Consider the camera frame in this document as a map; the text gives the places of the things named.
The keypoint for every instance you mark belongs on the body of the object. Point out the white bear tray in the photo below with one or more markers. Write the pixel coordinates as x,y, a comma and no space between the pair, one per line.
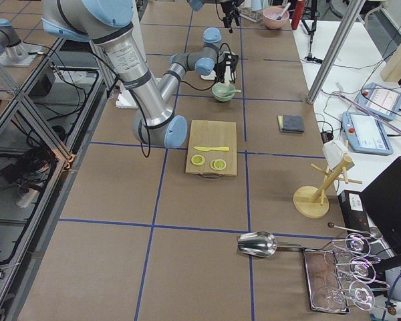
209,77

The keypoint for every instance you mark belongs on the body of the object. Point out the white ceramic spoon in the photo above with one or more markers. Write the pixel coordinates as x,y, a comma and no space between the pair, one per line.
222,91

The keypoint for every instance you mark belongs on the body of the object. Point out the grey folded cloth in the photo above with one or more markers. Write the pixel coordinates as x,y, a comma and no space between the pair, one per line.
290,123

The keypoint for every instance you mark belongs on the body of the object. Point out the black monitor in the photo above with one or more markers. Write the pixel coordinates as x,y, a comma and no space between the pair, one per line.
382,202

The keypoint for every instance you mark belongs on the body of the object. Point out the white paper cup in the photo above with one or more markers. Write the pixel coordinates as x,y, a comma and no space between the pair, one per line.
334,152

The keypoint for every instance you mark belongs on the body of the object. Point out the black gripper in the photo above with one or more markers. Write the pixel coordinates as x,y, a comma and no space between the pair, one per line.
222,67

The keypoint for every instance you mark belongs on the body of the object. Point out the green ceramic bowl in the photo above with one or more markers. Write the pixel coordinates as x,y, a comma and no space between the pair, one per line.
221,99

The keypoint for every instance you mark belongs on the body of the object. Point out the pink bowl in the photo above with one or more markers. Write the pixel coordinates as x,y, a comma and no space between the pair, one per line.
274,19

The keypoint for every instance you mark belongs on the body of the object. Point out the yellow plastic knife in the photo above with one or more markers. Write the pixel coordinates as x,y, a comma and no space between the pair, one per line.
212,148

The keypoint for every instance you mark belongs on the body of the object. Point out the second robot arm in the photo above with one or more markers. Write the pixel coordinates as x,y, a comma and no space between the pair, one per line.
13,51

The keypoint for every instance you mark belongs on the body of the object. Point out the blue teach pendant near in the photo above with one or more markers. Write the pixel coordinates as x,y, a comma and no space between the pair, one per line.
365,134

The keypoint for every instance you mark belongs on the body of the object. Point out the black tripod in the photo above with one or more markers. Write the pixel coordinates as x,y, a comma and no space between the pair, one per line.
312,13

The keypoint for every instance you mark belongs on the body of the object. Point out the metal tray with glass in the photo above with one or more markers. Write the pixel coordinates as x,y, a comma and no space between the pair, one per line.
322,282

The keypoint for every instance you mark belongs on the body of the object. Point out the stacked lemon slice top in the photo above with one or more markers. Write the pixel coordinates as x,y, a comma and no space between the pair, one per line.
220,164

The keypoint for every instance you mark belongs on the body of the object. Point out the metal scoop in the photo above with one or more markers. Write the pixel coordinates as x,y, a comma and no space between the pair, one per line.
263,244

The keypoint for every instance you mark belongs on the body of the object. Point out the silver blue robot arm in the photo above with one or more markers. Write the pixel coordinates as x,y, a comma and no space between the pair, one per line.
110,25

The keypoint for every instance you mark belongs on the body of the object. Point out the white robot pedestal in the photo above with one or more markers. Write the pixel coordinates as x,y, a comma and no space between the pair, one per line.
125,99

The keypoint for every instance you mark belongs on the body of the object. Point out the wooden cutting board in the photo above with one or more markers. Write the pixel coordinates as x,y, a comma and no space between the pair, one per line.
212,133

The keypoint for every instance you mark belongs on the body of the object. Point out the wooden mug tree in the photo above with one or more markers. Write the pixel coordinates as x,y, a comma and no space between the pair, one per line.
311,201

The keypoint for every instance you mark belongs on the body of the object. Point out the blue teach pendant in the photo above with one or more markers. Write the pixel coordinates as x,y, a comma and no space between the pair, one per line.
380,100
365,134

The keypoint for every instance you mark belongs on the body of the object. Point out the red bottle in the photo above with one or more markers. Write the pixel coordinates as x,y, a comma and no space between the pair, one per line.
297,14

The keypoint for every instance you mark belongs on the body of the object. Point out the aluminium frame post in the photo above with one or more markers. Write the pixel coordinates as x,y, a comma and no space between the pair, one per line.
337,42

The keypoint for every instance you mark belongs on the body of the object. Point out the blue teach pendant far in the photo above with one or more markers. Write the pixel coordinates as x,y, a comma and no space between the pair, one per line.
380,100

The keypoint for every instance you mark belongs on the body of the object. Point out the clear wine glass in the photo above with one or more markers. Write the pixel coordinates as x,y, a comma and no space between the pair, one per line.
362,296

